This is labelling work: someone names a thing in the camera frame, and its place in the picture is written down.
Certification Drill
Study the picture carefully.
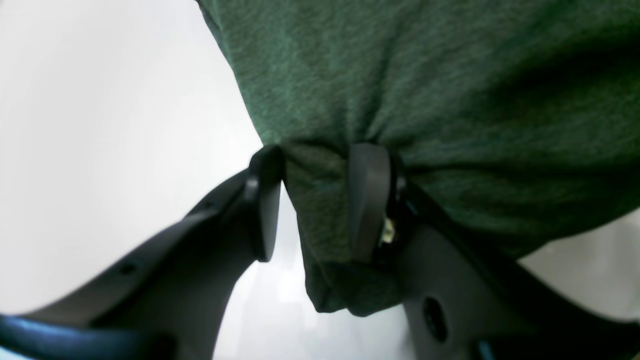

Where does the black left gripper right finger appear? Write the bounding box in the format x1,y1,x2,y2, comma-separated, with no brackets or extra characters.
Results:
348,143,640,360

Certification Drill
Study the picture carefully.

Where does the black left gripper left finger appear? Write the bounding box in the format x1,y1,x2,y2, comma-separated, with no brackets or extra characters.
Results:
1,145,284,360

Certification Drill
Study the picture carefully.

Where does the dark green long-sleeve shirt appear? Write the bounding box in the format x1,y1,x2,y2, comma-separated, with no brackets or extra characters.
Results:
198,0,639,317

